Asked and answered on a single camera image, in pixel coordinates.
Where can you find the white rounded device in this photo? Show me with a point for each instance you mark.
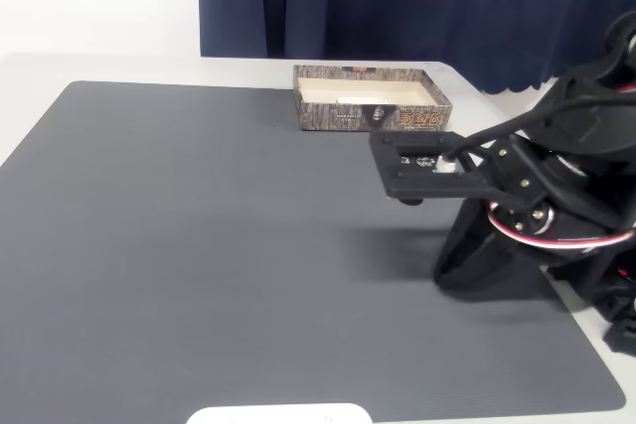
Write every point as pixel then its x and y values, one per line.
pixel 278 416

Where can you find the bark-patterned cardboard box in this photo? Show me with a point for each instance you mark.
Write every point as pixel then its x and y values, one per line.
pixel 338 118

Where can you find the small white rectangular block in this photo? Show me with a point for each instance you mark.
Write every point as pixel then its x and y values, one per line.
pixel 363 98

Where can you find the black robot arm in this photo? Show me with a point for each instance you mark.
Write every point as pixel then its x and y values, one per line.
pixel 611 131

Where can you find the grey textured mat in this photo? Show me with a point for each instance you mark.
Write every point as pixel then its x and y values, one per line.
pixel 149 245

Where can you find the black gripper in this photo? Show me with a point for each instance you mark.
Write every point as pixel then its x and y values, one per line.
pixel 502 225

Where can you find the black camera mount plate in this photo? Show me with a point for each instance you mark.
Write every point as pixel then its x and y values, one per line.
pixel 422 176

